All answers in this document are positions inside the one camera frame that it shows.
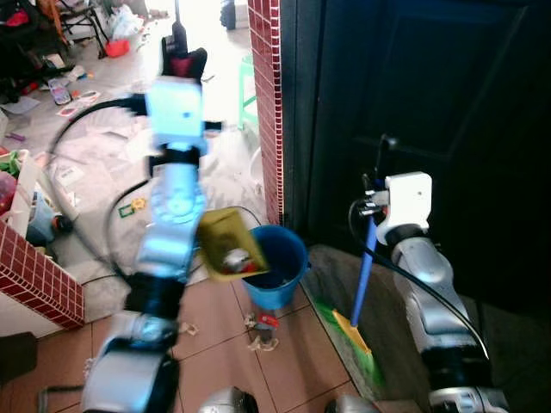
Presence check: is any silver right robot leg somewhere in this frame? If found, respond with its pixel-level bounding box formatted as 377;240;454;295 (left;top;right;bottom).
325;394;381;413

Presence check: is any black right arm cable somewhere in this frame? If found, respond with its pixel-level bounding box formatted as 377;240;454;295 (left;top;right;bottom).
348;200;490;359

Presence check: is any red-handled yellow-green dustpan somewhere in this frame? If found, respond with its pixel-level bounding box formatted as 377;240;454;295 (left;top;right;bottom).
196;206;269;283

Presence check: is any black chair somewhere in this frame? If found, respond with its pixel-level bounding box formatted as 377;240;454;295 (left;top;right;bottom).
56;0;111;46

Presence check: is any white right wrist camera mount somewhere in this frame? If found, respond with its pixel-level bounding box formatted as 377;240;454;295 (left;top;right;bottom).
377;172;433;244

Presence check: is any red plastic basin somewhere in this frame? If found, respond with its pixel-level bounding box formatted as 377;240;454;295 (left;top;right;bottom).
105;39;131;59

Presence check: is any silver left robot leg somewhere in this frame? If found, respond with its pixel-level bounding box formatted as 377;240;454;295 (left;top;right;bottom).
198;387;259;413

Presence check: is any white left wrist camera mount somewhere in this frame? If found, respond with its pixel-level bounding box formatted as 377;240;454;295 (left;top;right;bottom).
145;77;206;154

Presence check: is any blue-handled green yellow broom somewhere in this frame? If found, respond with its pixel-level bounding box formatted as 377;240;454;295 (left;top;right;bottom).
314;219;385;393

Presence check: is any blue grey toy phone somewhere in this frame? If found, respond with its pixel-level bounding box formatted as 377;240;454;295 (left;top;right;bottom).
47;79;72;105

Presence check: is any silver robot leg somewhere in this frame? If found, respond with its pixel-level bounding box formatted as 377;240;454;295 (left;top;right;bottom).
198;387;259;413
325;394;381;413

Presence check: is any crumpled rubbish in dustpan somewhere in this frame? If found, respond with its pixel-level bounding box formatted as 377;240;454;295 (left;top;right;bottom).
222;248;256;271

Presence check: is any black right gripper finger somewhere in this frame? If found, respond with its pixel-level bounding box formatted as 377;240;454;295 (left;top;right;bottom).
377;133;399;182

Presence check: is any thin black floor cable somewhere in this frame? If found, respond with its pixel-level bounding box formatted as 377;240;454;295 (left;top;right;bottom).
237;205;264;228

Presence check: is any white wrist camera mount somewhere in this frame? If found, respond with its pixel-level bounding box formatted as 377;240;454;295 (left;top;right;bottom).
145;77;206;154
377;172;433;244

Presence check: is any black door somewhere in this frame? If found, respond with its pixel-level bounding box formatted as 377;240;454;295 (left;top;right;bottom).
280;0;551;321

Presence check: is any blue plastic bucket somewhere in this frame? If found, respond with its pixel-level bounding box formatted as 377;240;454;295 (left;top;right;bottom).
241;225;309;311

